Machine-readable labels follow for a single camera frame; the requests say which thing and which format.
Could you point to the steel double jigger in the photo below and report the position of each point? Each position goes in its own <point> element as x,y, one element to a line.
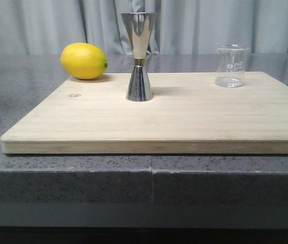
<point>139,56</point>

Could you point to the clear glass beaker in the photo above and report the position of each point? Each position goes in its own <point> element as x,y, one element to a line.
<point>231,65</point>

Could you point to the yellow lemon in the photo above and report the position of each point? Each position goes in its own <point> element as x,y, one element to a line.
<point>83,60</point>

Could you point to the wooden cutting board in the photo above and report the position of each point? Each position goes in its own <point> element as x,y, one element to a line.
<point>188,114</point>

